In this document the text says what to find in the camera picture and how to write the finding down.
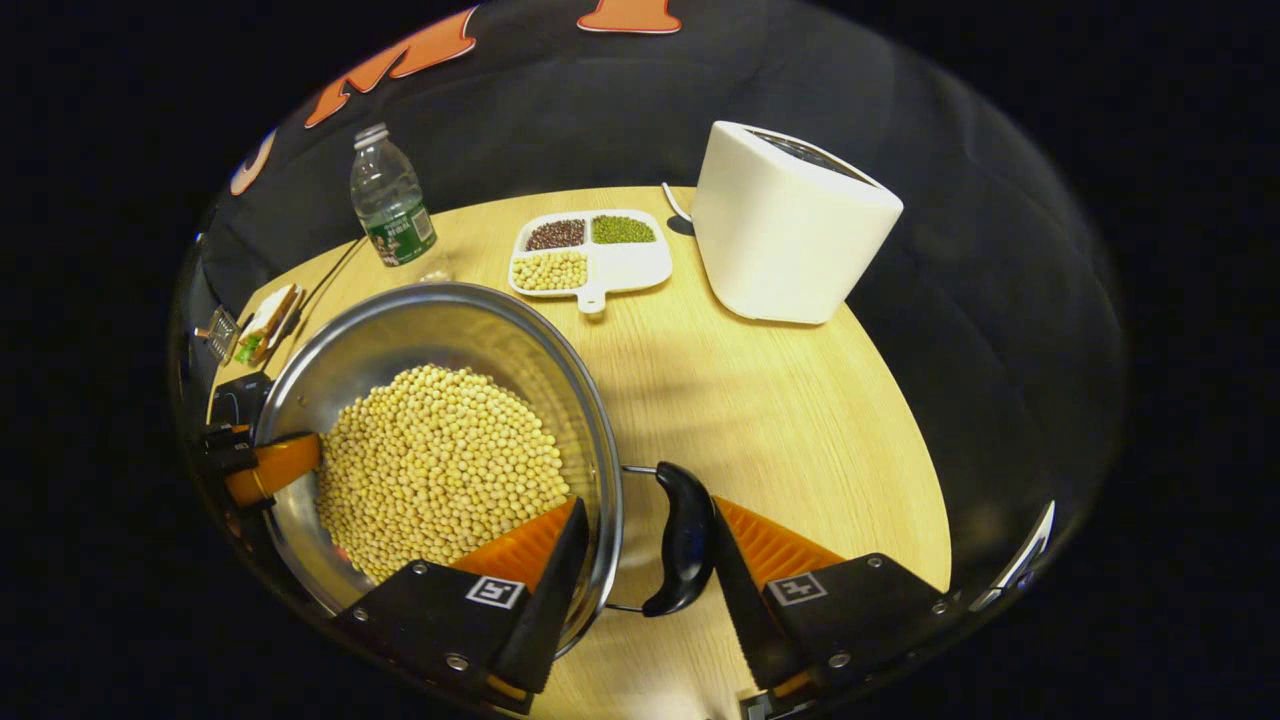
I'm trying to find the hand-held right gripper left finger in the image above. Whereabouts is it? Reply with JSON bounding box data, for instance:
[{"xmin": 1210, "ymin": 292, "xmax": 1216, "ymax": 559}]
[{"xmin": 333, "ymin": 497, "xmax": 591, "ymax": 713}]

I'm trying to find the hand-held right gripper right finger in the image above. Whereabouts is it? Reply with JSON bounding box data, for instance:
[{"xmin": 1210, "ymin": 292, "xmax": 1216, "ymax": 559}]
[{"xmin": 710, "ymin": 497, "xmax": 966, "ymax": 716}]

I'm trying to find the black induction cooktop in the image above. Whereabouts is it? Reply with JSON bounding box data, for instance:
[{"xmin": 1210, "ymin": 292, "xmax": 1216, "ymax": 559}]
[{"xmin": 208, "ymin": 372, "xmax": 273, "ymax": 431}]

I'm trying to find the stainless steel pot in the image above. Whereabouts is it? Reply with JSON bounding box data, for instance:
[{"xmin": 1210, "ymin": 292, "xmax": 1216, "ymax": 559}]
[{"xmin": 250, "ymin": 282, "xmax": 719, "ymax": 661}]

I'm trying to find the lettuce sandwich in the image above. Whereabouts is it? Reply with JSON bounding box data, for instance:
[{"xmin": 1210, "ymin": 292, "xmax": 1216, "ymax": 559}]
[{"xmin": 232, "ymin": 283, "xmax": 304, "ymax": 366}]

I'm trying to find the pile of soybeans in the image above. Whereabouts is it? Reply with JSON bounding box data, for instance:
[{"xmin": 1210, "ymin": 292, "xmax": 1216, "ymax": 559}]
[{"xmin": 315, "ymin": 363, "xmax": 571, "ymax": 586}]

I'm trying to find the clear plastic water bottle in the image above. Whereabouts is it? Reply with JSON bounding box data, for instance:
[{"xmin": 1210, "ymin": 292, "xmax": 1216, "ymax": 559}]
[{"xmin": 350, "ymin": 122, "xmax": 438, "ymax": 269}]

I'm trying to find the white divided bean tray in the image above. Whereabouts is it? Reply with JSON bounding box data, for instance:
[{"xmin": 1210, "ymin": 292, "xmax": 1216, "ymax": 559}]
[{"xmin": 508, "ymin": 208, "xmax": 674, "ymax": 315}]

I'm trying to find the metal wire basket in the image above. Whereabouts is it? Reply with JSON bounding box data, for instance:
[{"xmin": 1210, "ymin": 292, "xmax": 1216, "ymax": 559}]
[{"xmin": 195, "ymin": 305, "xmax": 241, "ymax": 363}]

